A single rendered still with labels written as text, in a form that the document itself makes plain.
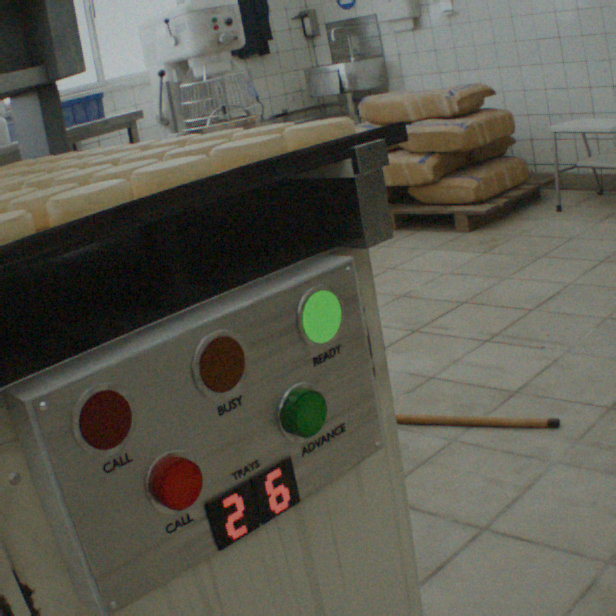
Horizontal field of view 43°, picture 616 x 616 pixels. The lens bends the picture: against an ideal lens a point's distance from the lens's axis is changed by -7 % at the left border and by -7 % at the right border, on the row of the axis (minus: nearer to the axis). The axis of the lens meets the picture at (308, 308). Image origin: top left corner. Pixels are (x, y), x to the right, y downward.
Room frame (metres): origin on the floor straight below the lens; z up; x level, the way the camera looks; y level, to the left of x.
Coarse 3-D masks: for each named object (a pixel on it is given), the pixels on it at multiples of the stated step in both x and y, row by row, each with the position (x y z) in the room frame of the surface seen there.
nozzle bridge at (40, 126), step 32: (0, 0) 1.17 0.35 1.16; (32, 0) 1.22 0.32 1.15; (64, 0) 1.21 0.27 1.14; (0, 32) 1.23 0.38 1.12; (32, 32) 1.24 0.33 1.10; (64, 32) 1.21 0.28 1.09; (0, 64) 1.22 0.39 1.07; (32, 64) 1.25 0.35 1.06; (64, 64) 1.20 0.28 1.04; (0, 96) 1.26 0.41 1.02; (32, 96) 1.29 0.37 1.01; (32, 128) 1.31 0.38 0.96; (64, 128) 1.30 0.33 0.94
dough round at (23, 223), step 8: (0, 216) 0.43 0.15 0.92; (8, 216) 0.42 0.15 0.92; (16, 216) 0.41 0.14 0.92; (24, 216) 0.41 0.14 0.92; (0, 224) 0.40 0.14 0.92; (8, 224) 0.40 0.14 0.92; (16, 224) 0.40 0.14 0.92; (24, 224) 0.41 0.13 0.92; (32, 224) 0.42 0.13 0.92; (0, 232) 0.39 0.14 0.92; (8, 232) 0.40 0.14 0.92; (16, 232) 0.40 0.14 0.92; (24, 232) 0.41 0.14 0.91; (32, 232) 0.41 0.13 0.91; (0, 240) 0.39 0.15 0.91; (8, 240) 0.40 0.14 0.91
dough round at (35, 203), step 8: (72, 184) 0.51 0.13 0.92; (40, 192) 0.51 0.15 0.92; (48, 192) 0.49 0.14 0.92; (56, 192) 0.48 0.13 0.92; (16, 200) 0.49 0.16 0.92; (24, 200) 0.48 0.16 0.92; (32, 200) 0.48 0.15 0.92; (40, 200) 0.48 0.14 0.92; (48, 200) 0.48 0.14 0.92; (8, 208) 0.48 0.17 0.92; (16, 208) 0.48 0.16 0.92; (24, 208) 0.47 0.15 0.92; (32, 208) 0.47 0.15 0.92; (40, 208) 0.47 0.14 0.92; (32, 216) 0.47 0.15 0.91; (40, 216) 0.47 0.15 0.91; (40, 224) 0.47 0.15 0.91; (48, 224) 0.47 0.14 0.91
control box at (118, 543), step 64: (320, 256) 0.54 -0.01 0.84; (192, 320) 0.45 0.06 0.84; (256, 320) 0.46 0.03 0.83; (64, 384) 0.38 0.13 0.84; (128, 384) 0.40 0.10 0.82; (192, 384) 0.43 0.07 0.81; (256, 384) 0.46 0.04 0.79; (320, 384) 0.49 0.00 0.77; (64, 448) 0.37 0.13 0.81; (128, 448) 0.40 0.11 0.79; (192, 448) 0.42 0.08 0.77; (256, 448) 0.45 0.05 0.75; (320, 448) 0.48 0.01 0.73; (64, 512) 0.37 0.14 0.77; (128, 512) 0.39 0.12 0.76; (192, 512) 0.42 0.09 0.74; (256, 512) 0.44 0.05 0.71; (128, 576) 0.38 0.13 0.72
